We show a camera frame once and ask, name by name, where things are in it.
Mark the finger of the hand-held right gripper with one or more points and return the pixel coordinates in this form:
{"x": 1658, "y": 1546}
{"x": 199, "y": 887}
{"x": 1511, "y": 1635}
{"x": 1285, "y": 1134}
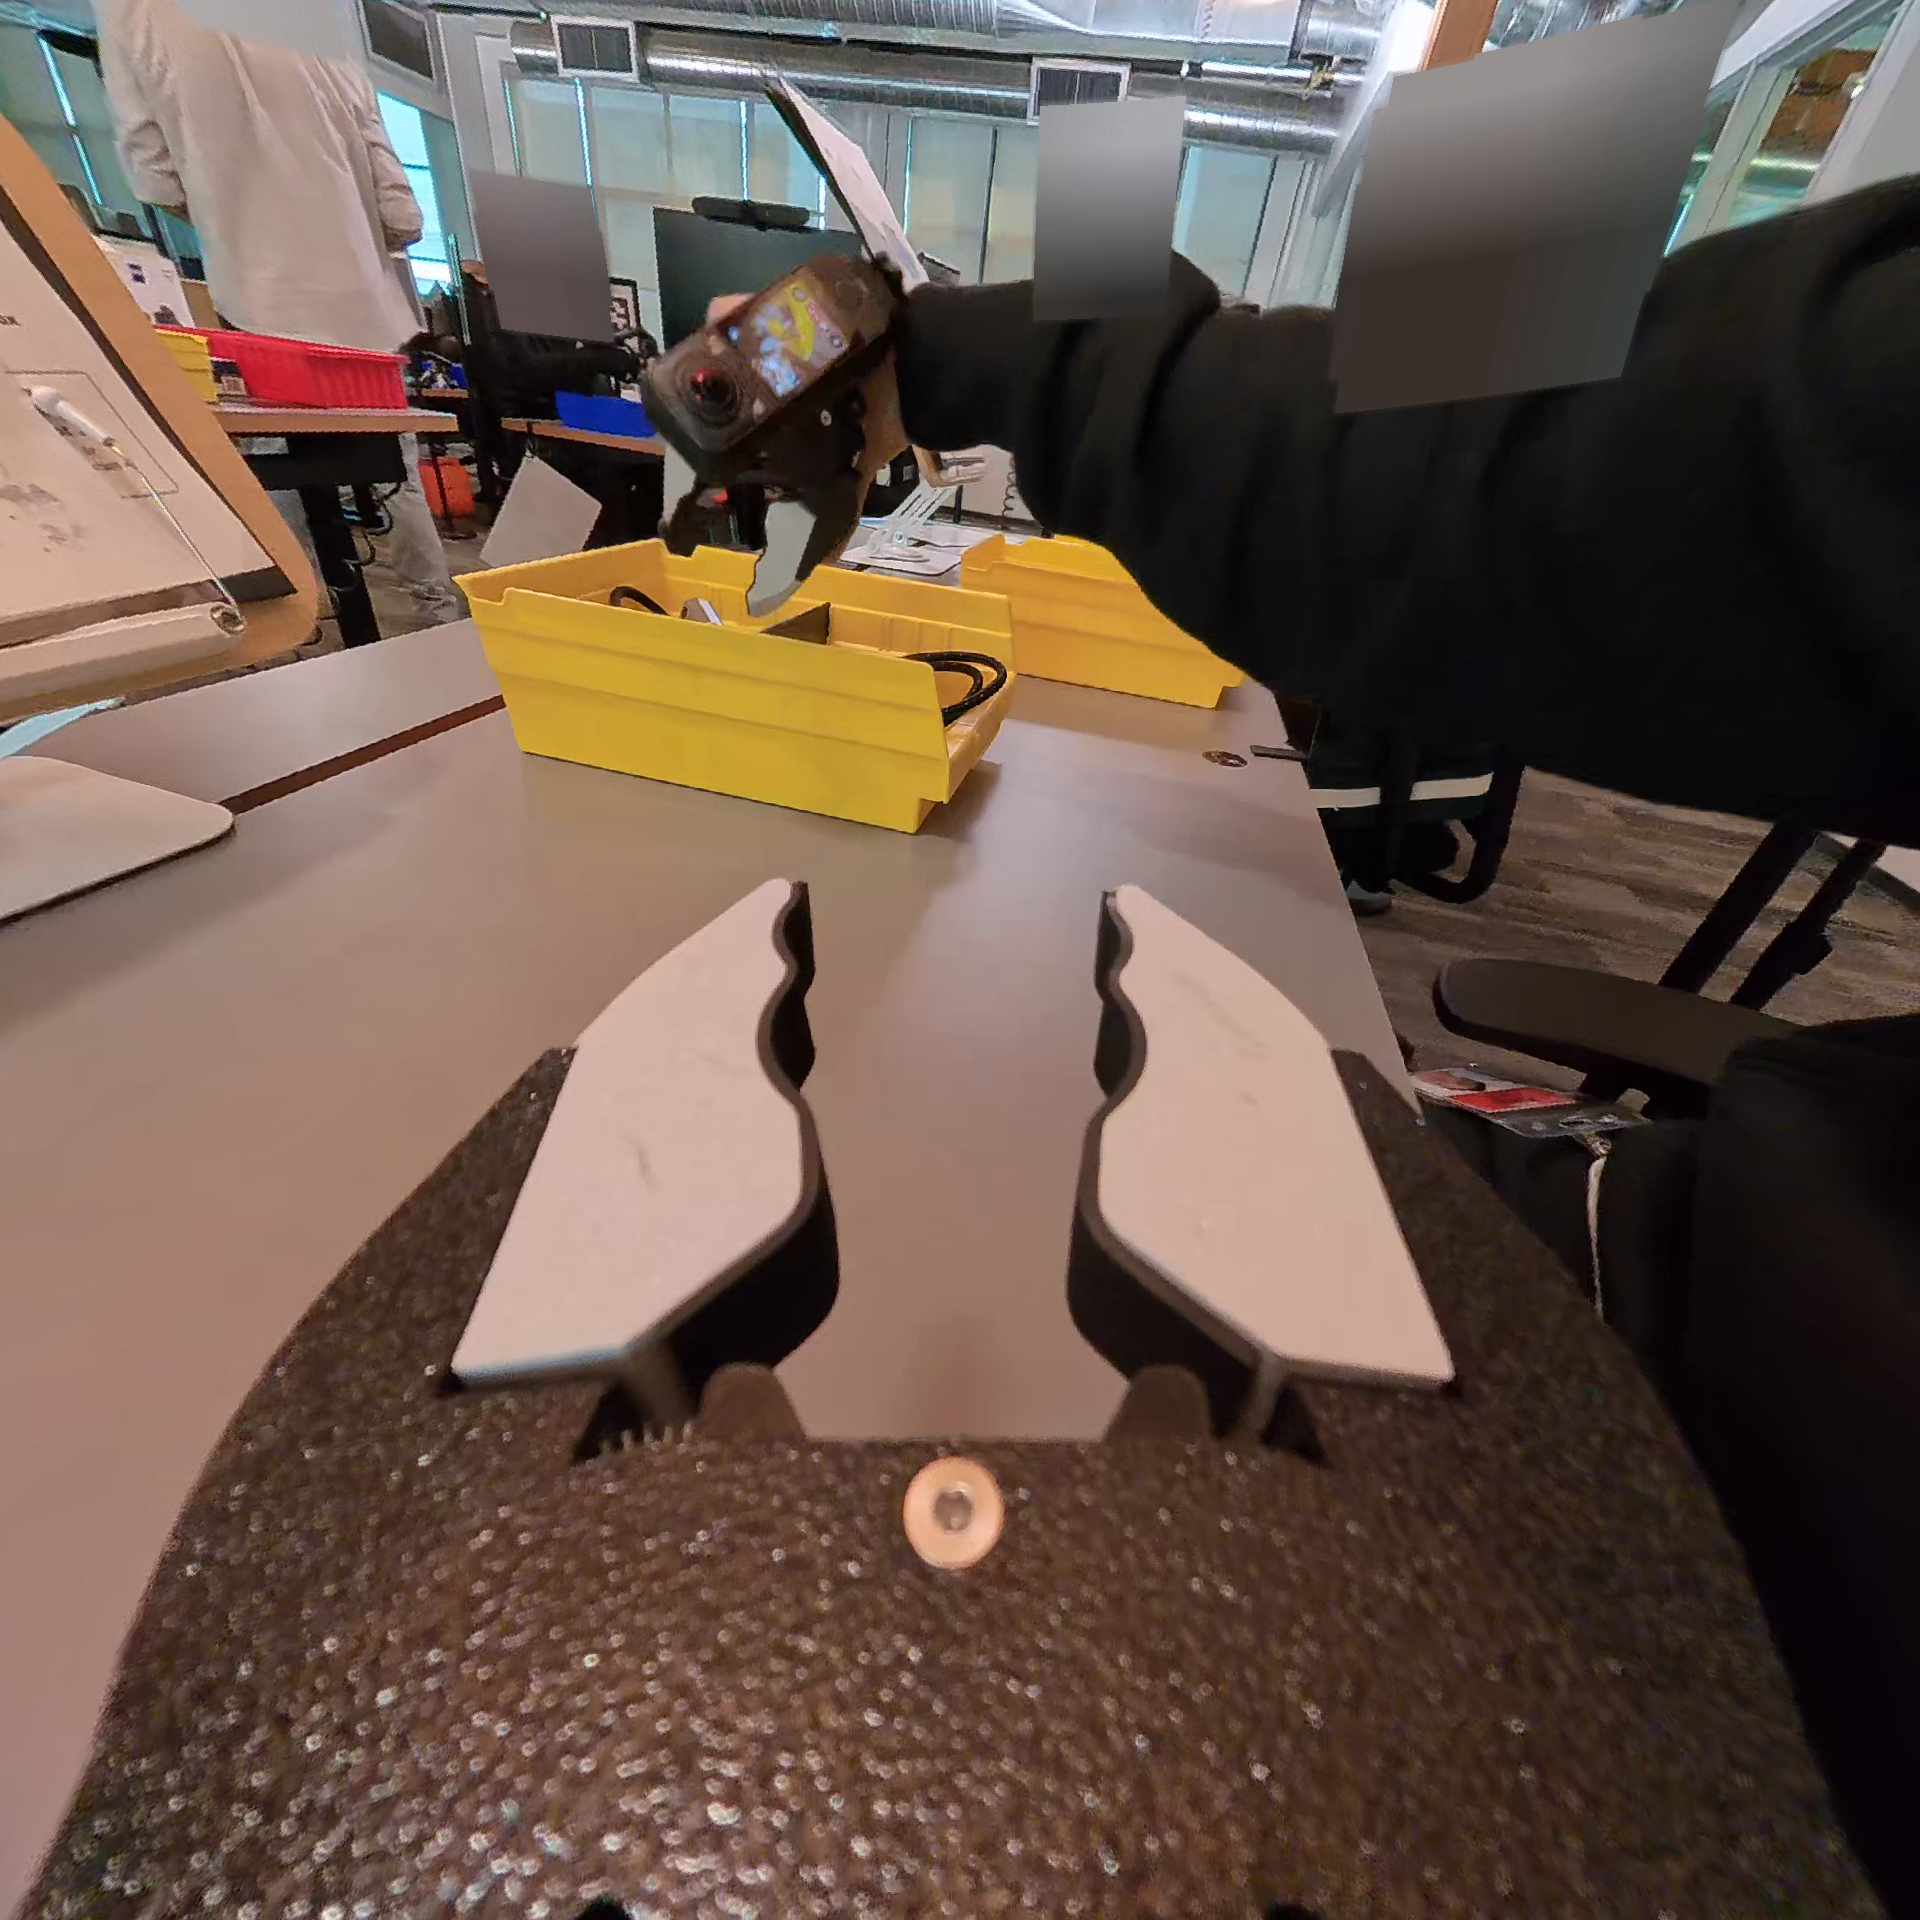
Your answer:
{"x": 783, "y": 558}
{"x": 700, "y": 523}

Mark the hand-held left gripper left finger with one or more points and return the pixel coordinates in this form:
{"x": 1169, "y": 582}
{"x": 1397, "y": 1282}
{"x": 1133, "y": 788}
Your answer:
{"x": 645, "y": 1186}

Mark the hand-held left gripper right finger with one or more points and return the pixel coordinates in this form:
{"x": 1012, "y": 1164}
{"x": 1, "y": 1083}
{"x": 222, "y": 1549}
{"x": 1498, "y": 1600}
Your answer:
{"x": 1261, "y": 1186}

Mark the yellow bin with divider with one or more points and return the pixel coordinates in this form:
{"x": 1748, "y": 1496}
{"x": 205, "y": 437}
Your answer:
{"x": 721, "y": 720}

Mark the person's right forearm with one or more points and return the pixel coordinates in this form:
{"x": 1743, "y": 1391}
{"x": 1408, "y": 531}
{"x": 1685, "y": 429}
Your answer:
{"x": 1170, "y": 451}

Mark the grey desk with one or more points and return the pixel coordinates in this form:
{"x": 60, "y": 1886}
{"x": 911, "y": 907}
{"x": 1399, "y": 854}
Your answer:
{"x": 376, "y": 932}

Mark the person's right hand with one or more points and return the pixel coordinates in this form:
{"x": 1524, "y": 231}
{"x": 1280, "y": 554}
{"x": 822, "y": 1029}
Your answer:
{"x": 887, "y": 413}

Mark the small blue bin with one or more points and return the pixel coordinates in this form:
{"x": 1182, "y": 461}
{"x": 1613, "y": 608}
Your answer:
{"x": 608, "y": 414}

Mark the black monitor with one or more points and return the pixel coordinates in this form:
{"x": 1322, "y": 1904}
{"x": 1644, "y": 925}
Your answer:
{"x": 705, "y": 285}

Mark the long wooden table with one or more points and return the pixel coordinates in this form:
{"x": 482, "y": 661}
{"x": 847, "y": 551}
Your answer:
{"x": 586, "y": 446}

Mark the grey board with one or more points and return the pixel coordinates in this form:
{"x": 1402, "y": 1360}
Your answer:
{"x": 540, "y": 517}

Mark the orange bag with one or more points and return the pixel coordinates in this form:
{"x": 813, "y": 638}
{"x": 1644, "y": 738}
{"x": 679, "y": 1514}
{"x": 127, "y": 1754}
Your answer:
{"x": 454, "y": 488}

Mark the red white badge card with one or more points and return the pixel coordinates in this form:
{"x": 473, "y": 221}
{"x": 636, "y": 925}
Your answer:
{"x": 1516, "y": 1101}

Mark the yellow storage bin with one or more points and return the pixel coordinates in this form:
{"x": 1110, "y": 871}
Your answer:
{"x": 1079, "y": 616}

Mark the black chair armrest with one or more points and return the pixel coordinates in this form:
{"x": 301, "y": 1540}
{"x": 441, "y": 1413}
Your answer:
{"x": 1575, "y": 1004}

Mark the wooden table black legs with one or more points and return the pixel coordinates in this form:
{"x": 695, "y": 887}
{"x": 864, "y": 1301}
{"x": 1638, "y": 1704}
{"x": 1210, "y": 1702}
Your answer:
{"x": 329, "y": 426}

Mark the red storage bin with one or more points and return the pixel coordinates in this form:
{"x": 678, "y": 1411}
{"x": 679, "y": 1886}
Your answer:
{"x": 317, "y": 370}

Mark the small yellow bin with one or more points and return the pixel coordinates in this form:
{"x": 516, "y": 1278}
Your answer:
{"x": 183, "y": 370}

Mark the wooden document stand white base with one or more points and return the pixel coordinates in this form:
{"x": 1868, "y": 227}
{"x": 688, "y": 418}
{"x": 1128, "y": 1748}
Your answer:
{"x": 90, "y": 495}

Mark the person's torso black hoodie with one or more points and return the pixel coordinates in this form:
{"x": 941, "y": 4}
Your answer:
{"x": 1724, "y": 599}

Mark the thin silver duct with grilles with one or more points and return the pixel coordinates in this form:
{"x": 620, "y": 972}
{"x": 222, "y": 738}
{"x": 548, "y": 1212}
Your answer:
{"x": 901, "y": 37}

